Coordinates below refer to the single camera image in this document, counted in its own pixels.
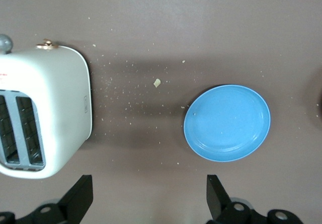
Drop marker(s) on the blue plate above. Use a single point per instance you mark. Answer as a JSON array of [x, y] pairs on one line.
[[226, 123]]

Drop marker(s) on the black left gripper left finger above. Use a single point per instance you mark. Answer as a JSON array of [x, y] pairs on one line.
[[75, 201]]

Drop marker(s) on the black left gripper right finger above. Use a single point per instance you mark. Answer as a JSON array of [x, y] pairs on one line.
[[219, 204]]

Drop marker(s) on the cream white toaster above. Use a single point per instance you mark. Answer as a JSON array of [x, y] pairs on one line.
[[63, 95]]

